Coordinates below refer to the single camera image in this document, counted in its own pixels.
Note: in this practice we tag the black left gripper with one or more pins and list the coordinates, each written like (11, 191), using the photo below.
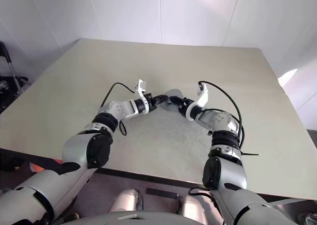
(151, 102)

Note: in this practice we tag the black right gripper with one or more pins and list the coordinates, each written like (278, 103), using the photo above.
(186, 107)

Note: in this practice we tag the silver round motor lid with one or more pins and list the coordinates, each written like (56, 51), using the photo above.
(175, 93)

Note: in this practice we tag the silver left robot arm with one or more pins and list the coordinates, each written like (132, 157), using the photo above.
(74, 148)

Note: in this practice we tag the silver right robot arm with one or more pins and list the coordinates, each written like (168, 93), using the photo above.
(227, 173)

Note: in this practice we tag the grey spoked floor wheel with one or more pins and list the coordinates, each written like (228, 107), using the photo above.
(308, 218)

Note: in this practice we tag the black flat floor strip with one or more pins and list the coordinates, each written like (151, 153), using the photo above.
(161, 192)

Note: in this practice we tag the silver rounded robot leg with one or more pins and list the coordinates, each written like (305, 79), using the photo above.
(192, 207)
(126, 200)

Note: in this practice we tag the grey robot torso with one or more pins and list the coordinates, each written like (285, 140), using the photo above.
(148, 218)

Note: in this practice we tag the orange object under table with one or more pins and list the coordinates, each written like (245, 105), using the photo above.
(38, 166)

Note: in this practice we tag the black folding cart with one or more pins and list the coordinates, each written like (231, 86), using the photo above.
(7, 86)

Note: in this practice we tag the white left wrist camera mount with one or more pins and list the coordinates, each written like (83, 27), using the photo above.
(141, 88)

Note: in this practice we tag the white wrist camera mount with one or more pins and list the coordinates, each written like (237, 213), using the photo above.
(203, 96)
(141, 88)

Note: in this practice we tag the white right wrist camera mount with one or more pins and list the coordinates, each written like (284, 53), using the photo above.
(203, 96)

